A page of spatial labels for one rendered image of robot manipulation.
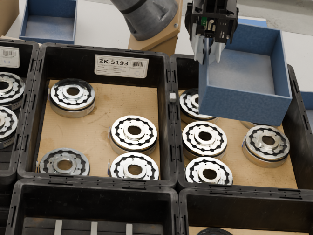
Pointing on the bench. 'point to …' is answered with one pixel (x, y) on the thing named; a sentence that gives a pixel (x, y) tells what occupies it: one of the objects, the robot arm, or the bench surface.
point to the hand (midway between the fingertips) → (205, 56)
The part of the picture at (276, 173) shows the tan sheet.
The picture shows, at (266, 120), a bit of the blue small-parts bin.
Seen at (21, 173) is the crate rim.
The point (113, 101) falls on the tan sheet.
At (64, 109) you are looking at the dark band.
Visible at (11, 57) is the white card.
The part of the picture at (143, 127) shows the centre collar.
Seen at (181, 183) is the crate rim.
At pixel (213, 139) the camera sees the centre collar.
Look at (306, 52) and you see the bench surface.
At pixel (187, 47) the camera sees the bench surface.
